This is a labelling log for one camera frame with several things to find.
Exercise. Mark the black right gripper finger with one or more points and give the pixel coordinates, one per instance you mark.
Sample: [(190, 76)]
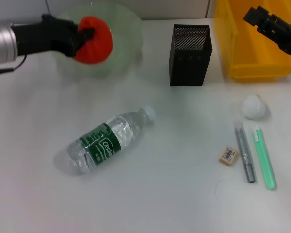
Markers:
[(268, 26), (255, 15)]

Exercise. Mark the translucent green fruit bowl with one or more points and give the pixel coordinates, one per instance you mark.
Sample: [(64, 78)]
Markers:
[(126, 36)]

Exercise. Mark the black mesh pen holder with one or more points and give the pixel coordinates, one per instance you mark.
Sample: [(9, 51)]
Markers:
[(190, 55)]

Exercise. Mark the yellow plastic bin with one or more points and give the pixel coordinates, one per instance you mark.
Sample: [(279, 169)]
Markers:
[(254, 48)]

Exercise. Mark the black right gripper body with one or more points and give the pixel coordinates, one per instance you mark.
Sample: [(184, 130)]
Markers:
[(288, 34)]

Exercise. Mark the green pen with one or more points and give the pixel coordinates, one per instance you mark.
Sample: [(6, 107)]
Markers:
[(264, 160)]

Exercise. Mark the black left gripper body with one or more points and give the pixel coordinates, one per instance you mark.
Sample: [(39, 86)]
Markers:
[(46, 36)]

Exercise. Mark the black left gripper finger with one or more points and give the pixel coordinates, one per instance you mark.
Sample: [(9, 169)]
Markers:
[(86, 33)]

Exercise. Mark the beige eraser with barcode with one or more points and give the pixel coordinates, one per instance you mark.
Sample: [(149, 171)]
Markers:
[(228, 156)]

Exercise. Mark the clear water bottle green label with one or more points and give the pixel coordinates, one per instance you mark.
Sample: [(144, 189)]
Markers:
[(104, 143)]

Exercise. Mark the white paper ball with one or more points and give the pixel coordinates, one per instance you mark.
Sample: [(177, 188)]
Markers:
[(253, 108)]

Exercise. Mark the grey pen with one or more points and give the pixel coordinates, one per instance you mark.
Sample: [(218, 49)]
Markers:
[(244, 153)]

